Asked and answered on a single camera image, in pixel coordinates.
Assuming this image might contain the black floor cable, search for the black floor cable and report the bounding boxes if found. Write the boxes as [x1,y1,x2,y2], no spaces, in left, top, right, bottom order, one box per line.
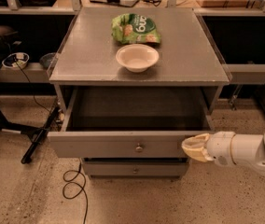
[62,161,90,224]

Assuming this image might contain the grey drawer cabinet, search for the grey drawer cabinet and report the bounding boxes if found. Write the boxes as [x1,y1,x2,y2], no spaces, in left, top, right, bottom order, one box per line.
[47,6,233,180]

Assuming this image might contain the green snack bag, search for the green snack bag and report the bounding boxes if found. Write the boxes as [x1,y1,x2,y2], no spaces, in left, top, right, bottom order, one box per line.
[111,13,160,44]

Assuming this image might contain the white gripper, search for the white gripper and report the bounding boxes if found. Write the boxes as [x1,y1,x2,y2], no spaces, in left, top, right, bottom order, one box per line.
[182,132,236,167]

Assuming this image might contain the grey drawer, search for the grey drawer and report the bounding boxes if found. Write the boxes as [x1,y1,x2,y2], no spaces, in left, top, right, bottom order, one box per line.
[49,87,212,159]
[82,158,188,178]

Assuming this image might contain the dark bowl on shelf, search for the dark bowl on shelf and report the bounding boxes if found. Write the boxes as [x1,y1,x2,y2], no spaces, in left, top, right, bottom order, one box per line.
[39,52,56,68]

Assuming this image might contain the white bowl with items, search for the white bowl with items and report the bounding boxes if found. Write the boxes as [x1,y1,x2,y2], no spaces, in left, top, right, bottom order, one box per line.
[2,52,29,69]

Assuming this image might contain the white paper bowl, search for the white paper bowl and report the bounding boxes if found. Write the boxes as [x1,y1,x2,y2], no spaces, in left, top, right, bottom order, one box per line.
[116,44,160,73]

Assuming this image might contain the black stand legs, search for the black stand legs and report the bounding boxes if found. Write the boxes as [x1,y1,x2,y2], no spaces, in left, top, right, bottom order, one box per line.
[0,91,61,165]

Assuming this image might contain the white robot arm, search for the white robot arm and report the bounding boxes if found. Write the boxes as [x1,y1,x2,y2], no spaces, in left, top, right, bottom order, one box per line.
[181,132,265,176]

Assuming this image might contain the grey bottom drawer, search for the grey bottom drawer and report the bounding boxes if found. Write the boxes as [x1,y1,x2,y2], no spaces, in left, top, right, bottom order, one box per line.
[82,158,188,178]

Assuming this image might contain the grey top drawer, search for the grey top drawer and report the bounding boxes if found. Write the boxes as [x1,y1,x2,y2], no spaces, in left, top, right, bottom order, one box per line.
[49,87,212,159]

